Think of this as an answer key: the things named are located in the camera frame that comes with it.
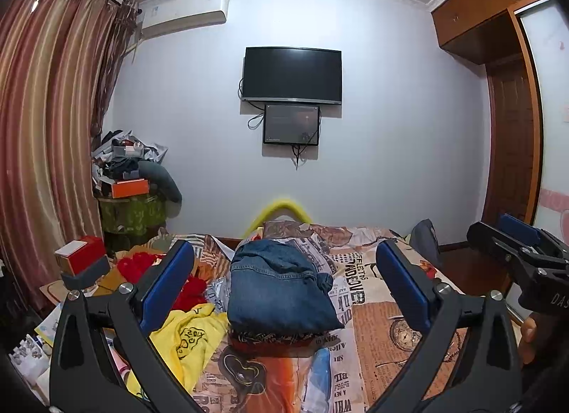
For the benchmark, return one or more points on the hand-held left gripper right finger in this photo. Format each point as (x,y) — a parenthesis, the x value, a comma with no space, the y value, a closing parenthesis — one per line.
(400,284)

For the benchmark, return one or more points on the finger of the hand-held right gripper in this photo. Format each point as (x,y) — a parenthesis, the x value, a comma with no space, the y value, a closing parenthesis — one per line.
(520,228)
(493,244)

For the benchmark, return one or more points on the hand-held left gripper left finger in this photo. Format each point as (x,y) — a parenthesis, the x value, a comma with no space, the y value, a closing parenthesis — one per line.
(169,279)

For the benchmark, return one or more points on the blue denim jacket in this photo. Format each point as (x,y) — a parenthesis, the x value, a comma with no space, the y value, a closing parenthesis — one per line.
(275,288)

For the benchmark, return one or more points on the person's right hand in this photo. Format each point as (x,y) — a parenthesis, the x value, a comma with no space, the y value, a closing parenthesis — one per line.
(530,342)

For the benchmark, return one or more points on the red cloth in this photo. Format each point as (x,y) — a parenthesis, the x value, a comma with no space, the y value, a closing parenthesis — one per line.
(133,266)

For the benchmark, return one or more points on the dark grey cushion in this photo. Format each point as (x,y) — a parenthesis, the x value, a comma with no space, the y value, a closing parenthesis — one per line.
(424,242)

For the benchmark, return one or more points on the mustard brown cloth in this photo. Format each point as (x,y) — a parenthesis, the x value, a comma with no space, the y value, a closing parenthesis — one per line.
(115,282)

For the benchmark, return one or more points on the printed newspaper pattern bedsheet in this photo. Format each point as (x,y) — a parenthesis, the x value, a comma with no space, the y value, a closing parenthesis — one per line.
(346,275)

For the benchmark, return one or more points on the yellow t-shirt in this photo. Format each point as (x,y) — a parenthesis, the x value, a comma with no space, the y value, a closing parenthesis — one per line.
(195,333)

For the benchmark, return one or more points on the green patterned covered stand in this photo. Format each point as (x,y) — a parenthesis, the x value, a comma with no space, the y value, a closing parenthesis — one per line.
(131,215)

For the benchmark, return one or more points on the grey box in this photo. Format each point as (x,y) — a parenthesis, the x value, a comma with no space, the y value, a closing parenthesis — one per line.
(86,277)

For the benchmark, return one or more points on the red and white box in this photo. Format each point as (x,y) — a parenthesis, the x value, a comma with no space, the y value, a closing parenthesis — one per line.
(82,253)

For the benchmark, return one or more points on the grey pillow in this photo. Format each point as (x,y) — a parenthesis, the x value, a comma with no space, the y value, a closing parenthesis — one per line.
(166,181)

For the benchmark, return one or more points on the orange box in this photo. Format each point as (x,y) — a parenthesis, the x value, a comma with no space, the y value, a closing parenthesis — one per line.
(130,188)

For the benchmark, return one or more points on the light blue cloth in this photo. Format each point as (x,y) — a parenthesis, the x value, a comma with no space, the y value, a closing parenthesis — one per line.
(321,377)

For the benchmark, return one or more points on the dark patterned folded cloth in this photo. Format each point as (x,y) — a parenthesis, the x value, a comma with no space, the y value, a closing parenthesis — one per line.
(275,339)

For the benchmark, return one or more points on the yellow curved object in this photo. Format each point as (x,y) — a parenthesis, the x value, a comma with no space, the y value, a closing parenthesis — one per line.
(280,206)

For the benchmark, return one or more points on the pile of clutter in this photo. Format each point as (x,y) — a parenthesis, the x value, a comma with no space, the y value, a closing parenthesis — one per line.
(120,150)

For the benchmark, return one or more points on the white printed bag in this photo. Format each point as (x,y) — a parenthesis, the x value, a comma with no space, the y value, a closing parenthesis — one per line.
(29,355)

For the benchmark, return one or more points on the striped brown curtain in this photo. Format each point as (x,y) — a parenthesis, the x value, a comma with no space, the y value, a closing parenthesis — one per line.
(49,128)

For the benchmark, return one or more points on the wooden overhead cabinet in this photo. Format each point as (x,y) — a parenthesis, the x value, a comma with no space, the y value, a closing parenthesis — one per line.
(484,13)

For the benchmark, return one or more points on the white air conditioner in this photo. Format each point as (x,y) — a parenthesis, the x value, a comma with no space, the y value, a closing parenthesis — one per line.
(182,13)

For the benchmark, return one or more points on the pink heart wall sticker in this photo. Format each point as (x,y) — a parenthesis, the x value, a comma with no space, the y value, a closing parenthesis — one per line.
(555,204)

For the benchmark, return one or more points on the small black wall monitor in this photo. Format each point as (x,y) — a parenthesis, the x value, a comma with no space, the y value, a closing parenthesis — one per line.
(291,124)

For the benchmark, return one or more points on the black wall television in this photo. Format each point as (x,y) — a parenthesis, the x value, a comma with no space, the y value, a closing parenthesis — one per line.
(291,75)

